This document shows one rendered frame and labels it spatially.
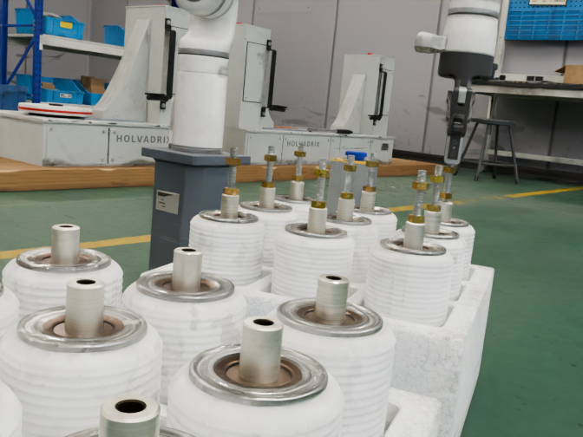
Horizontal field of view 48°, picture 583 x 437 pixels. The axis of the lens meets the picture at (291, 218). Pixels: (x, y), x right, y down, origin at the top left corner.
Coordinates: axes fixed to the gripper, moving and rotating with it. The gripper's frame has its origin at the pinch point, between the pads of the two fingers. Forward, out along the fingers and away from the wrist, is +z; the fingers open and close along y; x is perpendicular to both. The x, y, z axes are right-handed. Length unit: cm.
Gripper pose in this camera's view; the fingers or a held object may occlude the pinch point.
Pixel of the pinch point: (452, 153)
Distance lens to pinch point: 99.1
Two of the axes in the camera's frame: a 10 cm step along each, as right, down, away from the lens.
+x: -9.7, -1.4, 2.0
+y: 2.2, -1.4, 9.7
